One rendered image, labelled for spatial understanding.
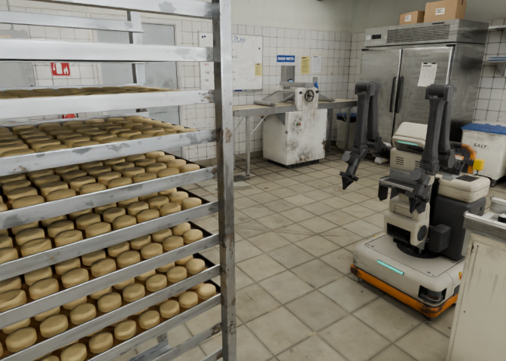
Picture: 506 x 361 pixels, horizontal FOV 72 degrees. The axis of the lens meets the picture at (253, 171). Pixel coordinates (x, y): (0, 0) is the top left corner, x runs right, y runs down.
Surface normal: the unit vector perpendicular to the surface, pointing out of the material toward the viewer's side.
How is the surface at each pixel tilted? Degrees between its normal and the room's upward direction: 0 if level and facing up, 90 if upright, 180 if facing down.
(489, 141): 92
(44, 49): 90
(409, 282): 90
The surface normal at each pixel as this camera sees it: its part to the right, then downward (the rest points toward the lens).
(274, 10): 0.57, 0.23
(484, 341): -0.79, 0.18
